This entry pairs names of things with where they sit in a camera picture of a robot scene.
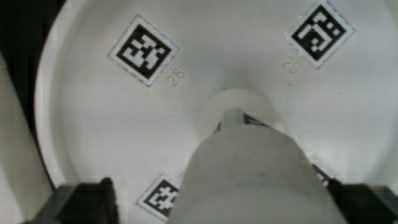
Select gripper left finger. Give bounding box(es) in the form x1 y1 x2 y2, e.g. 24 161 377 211
24 177 121 224

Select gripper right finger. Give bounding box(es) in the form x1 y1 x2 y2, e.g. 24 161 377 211
328 179 398 224

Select white cylindrical table leg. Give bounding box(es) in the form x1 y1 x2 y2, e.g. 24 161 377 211
169 108 347 224

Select white round table top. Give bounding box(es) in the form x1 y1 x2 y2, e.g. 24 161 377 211
36 0 398 224

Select white front fence bar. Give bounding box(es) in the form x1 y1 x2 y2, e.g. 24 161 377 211
0 53 52 224

